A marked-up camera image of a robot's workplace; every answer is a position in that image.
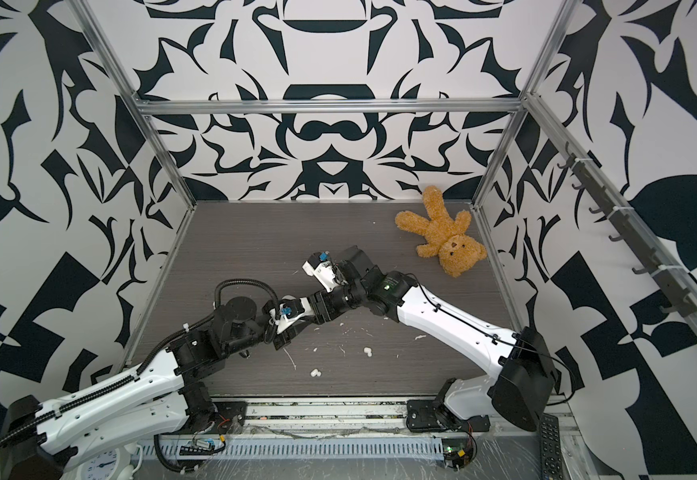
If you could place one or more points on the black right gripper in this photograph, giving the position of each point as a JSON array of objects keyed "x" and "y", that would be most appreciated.
[{"x": 315, "y": 301}]

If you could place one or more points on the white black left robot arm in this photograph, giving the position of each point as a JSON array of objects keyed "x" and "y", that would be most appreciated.
[{"x": 163, "y": 394}]

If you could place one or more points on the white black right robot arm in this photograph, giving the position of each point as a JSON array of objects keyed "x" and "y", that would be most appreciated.
[{"x": 518, "y": 371}]

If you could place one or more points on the green circuit board left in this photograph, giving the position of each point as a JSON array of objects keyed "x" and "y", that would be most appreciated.
[{"x": 201, "y": 445}]

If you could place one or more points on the green circuit board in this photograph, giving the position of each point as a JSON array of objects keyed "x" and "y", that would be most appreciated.
[
  {"x": 458, "y": 452},
  {"x": 201, "y": 445}
]

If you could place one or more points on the brown teddy bear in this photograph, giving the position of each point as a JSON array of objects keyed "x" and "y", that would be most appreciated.
[{"x": 445, "y": 237}]

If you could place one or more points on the green circuit board right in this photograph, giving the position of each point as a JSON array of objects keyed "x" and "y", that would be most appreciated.
[{"x": 458, "y": 452}]

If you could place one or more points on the white analog clock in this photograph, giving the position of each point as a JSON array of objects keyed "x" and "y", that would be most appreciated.
[{"x": 105, "y": 466}]

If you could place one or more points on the black remote control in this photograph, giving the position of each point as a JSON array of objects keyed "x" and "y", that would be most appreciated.
[{"x": 551, "y": 461}]

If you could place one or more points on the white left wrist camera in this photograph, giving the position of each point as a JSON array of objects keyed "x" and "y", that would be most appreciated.
[{"x": 290, "y": 306}]

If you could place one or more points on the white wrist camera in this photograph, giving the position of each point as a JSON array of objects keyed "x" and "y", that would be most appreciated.
[
  {"x": 290, "y": 306},
  {"x": 321, "y": 267}
]

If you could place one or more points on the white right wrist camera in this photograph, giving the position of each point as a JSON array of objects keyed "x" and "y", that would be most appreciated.
[{"x": 321, "y": 267}]

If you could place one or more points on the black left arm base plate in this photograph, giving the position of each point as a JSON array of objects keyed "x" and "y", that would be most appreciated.
[{"x": 229, "y": 412}]

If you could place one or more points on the aluminium mounting rail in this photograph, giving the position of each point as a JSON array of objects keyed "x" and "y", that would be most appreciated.
[{"x": 334, "y": 417}]

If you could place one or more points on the white slotted cable duct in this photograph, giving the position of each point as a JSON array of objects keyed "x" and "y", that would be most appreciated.
[{"x": 286, "y": 448}]

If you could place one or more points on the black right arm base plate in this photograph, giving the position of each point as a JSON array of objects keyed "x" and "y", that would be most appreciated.
[{"x": 429, "y": 416}]

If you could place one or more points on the black wall hook rack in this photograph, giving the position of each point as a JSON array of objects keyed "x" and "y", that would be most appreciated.
[{"x": 623, "y": 253}]

